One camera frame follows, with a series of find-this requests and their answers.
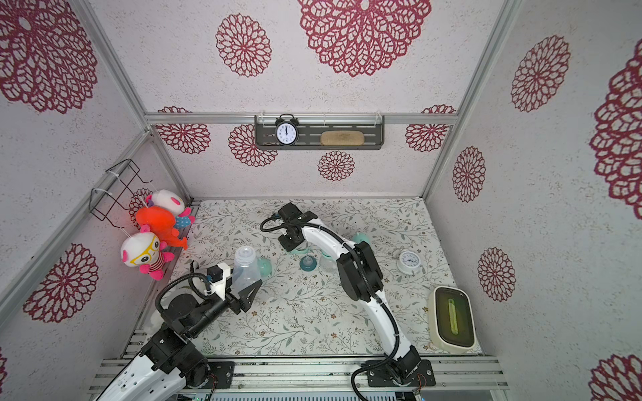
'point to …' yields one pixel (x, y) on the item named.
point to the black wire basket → (101, 201)
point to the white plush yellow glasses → (144, 249)
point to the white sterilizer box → (451, 322)
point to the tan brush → (342, 138)
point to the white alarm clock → (408, 261)
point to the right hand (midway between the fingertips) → (287, 238)
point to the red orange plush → (161, 223)
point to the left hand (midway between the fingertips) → (252, 276)
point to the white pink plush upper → (170, 200)
